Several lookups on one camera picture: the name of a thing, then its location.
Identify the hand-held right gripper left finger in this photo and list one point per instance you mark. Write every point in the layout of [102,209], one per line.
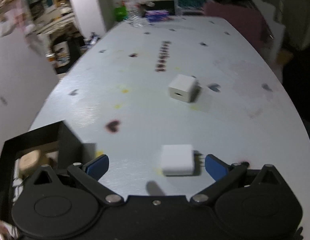
[98,166]

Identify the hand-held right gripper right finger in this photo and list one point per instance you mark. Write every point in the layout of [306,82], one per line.
[215,167]

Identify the black box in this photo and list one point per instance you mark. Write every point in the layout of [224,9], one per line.
[70,140]

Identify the white pronged charger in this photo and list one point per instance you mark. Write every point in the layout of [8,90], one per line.
[177,158]

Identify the beige earbuds case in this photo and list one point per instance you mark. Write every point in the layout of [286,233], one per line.
[31,162]

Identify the white cube charger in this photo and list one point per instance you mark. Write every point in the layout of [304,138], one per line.
[183,87]

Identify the black chair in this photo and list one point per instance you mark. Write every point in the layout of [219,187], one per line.
[299,92]

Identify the cartoon print bag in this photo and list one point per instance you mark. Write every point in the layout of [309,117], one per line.
[60,53]

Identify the maroon chair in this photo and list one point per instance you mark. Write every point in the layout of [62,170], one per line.
[240,22]

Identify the green bag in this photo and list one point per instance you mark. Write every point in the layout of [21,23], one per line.
[120,13]

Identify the clear water bottle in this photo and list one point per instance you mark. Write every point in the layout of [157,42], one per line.
[135,15]

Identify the blue tissue pack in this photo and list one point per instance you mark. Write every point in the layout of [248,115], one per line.
[157,15]

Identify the teal sign board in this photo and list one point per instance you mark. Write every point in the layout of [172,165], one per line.
[190,5]

